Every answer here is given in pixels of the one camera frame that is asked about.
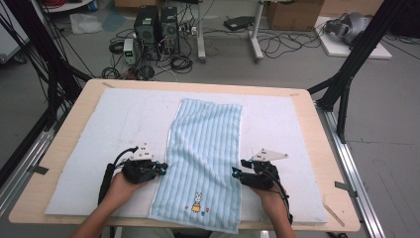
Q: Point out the grey tape strip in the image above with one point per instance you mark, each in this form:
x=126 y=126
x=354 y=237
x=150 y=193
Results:
x=345 y=187

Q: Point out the black tape strip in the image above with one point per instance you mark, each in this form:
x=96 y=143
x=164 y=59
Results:
x=39 y=170

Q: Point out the flat black device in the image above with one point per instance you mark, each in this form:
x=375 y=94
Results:
x=238 y=23

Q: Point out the white bench power supply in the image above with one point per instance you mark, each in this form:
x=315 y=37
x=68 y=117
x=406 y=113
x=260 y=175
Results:
x=129 y=51

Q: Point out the person's right hand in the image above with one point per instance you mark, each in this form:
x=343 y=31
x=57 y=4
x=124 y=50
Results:
x=274 y=201

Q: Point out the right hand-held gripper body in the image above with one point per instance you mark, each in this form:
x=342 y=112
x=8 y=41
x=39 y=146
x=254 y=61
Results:
x=262 y=178

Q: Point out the wide black computer tower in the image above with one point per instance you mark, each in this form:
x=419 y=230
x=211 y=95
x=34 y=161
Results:
x=147 y=33

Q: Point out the white floor board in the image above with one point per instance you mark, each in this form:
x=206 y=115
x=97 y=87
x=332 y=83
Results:
x=336 y=49

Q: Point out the aluminium floor rail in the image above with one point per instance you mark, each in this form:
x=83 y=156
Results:
x=350 y=158
x=23 y=165

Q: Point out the black metal frame post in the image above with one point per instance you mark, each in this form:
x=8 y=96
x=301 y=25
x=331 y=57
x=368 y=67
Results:
x=49 y=59
x=356 y=56

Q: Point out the large brown cardboard box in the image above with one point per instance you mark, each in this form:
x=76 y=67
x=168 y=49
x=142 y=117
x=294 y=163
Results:
x=294 y=15

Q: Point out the person's left hand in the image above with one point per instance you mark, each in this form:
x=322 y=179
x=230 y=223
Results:
x=122 y=191

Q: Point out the round white table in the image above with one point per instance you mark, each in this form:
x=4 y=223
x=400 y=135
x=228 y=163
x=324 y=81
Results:
x=71 y=6

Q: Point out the white gridded foam mat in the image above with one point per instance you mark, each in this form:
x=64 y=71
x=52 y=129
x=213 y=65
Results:
x=115 y=115

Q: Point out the thin wooden stick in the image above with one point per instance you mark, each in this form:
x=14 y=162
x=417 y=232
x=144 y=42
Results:
x=333 y=214

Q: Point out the grey headset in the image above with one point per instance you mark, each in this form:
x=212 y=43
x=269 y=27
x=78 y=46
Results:
x=350 y=28

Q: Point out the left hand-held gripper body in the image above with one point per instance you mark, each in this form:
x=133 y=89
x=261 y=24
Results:
x=140 y=172

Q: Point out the white desk leg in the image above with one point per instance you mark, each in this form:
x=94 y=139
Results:
x=256 y=36
x=200 y=33

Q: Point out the light blue striped towel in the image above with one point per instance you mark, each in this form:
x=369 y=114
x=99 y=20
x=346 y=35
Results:
x=204 y=139

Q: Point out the flat brown cardboard box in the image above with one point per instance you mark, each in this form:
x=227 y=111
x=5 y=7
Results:
x=138 y=3

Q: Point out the clear plastic bag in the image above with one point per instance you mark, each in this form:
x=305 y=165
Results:
x=85 y=23

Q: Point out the narrow black computer tower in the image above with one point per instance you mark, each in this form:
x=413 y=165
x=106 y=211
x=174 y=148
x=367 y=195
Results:
x=170 y=31

